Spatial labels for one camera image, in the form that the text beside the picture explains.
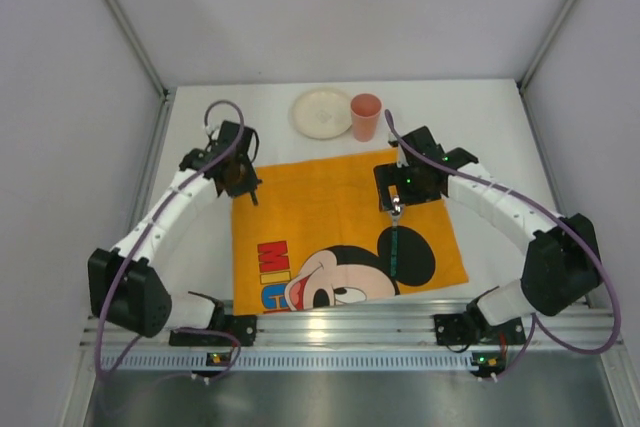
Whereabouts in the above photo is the fork with teal handle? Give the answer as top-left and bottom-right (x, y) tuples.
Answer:
(250, 189), (259, 206)

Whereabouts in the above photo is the spoon with teal handle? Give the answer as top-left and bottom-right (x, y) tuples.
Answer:
(389, 195), (404, 279)

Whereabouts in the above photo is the orange cartoon print cloth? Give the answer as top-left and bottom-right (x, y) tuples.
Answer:
(232, 149), (469, 315)

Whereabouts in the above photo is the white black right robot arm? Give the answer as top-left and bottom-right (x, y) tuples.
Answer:
(374, 127), (603, 330)

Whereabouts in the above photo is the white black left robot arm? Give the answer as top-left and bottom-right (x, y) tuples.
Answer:
(88, 121), (260, 338)

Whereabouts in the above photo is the pink plastic cup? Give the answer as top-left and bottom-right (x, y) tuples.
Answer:
(350, 93), (382, 142)

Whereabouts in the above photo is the cream round plate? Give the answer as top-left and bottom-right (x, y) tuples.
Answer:
(290, 87), (352, 140)

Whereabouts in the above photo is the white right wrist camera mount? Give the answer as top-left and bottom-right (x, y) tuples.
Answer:
(388, 133), (408, 168)

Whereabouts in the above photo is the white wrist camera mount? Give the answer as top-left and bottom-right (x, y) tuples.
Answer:
(388, 133), (408, 168)
(203, 123), (220, 140)

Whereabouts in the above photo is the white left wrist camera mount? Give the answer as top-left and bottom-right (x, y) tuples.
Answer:
(203, 123), (220, 140)

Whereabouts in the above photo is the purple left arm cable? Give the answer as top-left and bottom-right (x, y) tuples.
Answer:
(95, 100), (246, 384)

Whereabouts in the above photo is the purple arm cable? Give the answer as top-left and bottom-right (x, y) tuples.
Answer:
(95, 100), (246, 384)
(383, 107), (624, 381)

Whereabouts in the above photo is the left aluminium frame post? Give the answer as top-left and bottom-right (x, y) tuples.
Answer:
(103, 0), (169, 98)

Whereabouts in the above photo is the aluminium frame post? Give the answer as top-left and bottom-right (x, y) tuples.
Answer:
(517, 0), (616, 91)
(103, 0), (169, 98)

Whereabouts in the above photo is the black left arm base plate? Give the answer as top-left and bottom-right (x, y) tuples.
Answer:
(169, 315), (258, 347)

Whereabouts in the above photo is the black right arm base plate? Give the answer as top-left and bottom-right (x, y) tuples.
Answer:
(433, 313), (526, 348)

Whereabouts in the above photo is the perforated grey cable duct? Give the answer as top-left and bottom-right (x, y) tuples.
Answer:
(101, 350), (504, 372)

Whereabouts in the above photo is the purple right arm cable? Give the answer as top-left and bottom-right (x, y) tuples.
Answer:
(383, 107), (624, 381)

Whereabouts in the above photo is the aluminium mounting rail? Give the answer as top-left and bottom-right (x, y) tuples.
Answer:
(79, 299), (624, 350)

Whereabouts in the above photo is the right aluminium frame post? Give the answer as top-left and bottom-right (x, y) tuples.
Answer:
(517, 0), (616, 91)

